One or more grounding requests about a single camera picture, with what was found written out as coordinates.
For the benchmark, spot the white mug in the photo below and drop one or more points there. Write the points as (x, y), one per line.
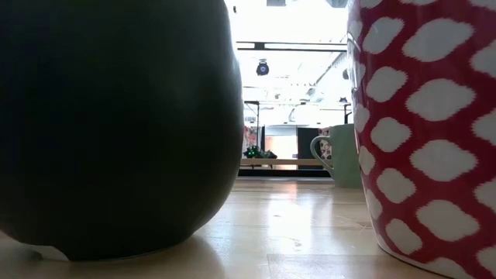
(426, 131)

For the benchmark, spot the round black hanging device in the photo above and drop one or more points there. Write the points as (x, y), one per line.
(262, 69)

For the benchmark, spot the pink patterned panel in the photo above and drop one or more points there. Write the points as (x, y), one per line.
(250, 139)

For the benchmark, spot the black panel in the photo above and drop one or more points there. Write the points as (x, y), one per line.
(306, 147)

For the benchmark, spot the green mug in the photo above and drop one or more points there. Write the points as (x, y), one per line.
(345, 155)

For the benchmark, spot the black aluminium rig frame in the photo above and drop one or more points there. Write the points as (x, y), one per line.
(283, 173)

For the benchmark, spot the brown spotted fabric cushion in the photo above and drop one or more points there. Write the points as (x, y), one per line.
(325, 149)

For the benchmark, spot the dark mug red interior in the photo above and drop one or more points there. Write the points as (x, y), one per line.
(116, 116)

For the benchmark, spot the dark machine green lights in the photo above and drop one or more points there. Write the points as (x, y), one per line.
(255, 153)

